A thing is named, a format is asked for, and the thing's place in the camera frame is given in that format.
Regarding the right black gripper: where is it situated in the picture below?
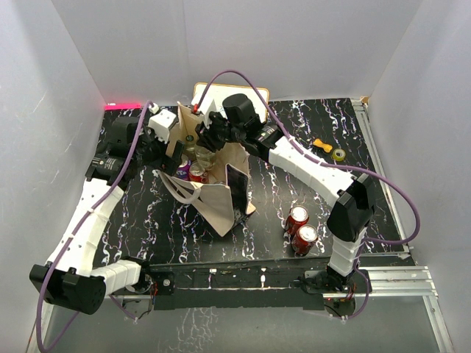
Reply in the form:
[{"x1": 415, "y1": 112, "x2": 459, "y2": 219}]
[{"x1": 196, "y1": 109, "x2": 246, "y2": 151}]

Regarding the red cola can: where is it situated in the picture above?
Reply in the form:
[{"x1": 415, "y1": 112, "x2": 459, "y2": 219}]
[
  {"x1": 285, "y1": 205, "x2": 309, "y2": 236},
  {"x1": 188, "y1": 162, "x2": 209, "y2": 184},
  {"x1": 291, "y1": 224, "x2": 318, "y2": 256}
]

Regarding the cream canvas tote bag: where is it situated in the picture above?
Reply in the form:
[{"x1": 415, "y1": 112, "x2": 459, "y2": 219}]
[{"x1": 157, "y1": 101, "x2": 257, "y2": 238}]

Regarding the yellow tape roll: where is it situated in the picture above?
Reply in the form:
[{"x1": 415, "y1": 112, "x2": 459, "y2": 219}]
[{"x1": 331, "y1": 149, "x2": 347, "y2": 162}]

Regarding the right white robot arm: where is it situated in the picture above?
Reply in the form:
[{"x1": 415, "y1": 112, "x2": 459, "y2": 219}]
[{"x1": 191, "y1": 93, "x2": 375, "y2": 292}]

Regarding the yellow bone-shaped toy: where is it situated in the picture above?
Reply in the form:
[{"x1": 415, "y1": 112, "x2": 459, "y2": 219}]
[{"x1": 313, "y1": 138, "x2": 333, "y2": 153}]

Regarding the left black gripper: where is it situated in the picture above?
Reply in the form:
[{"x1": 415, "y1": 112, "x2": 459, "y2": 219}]
[{"x1": 132, "y1": 121, "x2": 183, "y2": 176}]

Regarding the red cola can front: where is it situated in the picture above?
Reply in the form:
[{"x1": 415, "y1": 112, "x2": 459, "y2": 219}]
[{"x1": 291, "y1": 224, "x2": 318, "y2": 256}]

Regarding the small whiteboard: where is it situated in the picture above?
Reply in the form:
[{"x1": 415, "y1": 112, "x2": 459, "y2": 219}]
[{"x1": 199, "y1": 83, "x2": 269, "y2": 122}]

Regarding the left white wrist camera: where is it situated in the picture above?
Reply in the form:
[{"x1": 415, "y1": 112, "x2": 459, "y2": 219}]
[{"x1": 148, "y1": 103, "x2": 177, "y2": 143}]

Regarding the clear glass bottle green cap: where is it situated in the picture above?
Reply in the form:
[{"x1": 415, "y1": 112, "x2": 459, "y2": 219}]
[{"x1": 185, "y1": 135, "x2": 196, "y2": 155}]

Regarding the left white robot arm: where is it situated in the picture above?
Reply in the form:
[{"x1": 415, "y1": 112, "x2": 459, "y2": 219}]
[{"x1": 29, "y1": 110, "x2": 183, "y2": 315}]

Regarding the aluminium frame rail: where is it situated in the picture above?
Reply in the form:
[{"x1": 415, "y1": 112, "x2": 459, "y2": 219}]
[{"x1": 25, "y1": 96, "x2": 454, "y2": 353}]

